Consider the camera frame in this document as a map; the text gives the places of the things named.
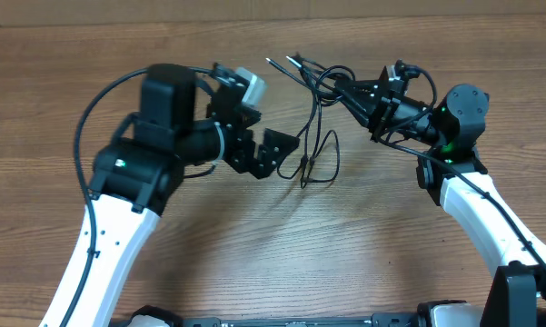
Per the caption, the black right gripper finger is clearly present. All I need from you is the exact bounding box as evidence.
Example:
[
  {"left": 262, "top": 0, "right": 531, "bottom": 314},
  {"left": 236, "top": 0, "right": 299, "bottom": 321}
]
[
  {"left": 334, "top": 79, "right": 383, "bottom": 103},
  {"left": 340, "top": 94, "right": 372, "bottom": 127}
]

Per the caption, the black USB cable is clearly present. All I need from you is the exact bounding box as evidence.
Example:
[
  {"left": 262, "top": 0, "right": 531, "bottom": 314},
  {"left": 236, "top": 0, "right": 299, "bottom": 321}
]
[{"left": 265, "top": 53, "right": 358, "bottom": 190}]

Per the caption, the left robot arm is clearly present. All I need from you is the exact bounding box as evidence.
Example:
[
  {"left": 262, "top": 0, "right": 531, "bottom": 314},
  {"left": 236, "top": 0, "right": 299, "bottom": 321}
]
[{"left": 42, "top": 64, "right": 299, "bottom": 326}]

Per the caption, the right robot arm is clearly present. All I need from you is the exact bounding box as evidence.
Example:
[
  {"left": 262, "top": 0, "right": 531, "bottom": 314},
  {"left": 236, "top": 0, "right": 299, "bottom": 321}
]
[{"left": 334, "top": 61, "right": 546, "bottom": 326}]

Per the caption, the black right camera cable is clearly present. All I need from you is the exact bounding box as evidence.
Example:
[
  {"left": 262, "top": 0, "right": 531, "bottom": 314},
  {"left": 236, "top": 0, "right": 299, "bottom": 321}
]
[{"left": 376, "top": 63, "right": 546, "bottom": 314}]

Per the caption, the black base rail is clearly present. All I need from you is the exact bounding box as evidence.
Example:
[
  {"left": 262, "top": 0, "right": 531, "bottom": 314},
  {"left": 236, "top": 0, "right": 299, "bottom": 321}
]
[{"left": 113, "top": 299, "right": 487, "bottom": 327}]

